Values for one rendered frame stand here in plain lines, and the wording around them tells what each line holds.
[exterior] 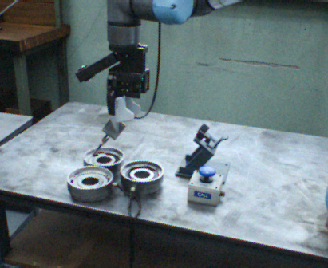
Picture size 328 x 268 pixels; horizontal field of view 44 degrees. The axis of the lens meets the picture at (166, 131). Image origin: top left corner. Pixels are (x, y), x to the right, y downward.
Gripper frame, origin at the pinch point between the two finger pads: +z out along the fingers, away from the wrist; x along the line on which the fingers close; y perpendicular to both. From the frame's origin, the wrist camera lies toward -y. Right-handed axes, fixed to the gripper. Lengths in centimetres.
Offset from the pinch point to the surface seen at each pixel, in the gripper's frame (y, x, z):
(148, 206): 12.6, -13.1, 13.2
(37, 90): -123, 158, 55
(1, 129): -61, 34, 25
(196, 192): 22.5, -8.1, 10.4
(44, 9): -106, 146, -3
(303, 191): 46.7, 5.7, 13.3
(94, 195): 0.9, -15.8, 11.0
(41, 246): -20.7, -6.5, 38.1
